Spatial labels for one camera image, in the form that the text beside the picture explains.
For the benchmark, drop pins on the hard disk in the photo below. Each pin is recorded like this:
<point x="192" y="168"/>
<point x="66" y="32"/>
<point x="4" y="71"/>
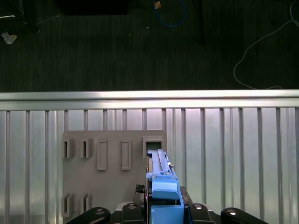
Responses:
<point x="163" y="186"/>

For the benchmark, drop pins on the black tripod stand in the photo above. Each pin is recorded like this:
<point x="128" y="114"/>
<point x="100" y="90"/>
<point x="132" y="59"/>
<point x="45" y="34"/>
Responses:
<point x="31" y="29"/>

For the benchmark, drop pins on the grey parts rack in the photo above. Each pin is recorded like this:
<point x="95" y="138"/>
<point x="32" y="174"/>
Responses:
<point x="112" y="182"/>

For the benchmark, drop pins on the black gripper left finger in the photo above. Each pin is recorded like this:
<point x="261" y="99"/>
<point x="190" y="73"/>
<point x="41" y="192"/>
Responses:
<point x="130" y="214"/>

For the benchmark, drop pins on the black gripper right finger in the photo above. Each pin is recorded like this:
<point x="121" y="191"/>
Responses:
<point x="198" y="214"/>

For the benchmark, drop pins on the crumpled white paper scrap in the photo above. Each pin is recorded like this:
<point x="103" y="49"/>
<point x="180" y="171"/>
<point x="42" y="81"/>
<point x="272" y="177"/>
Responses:
<point x="8" y="38"/>

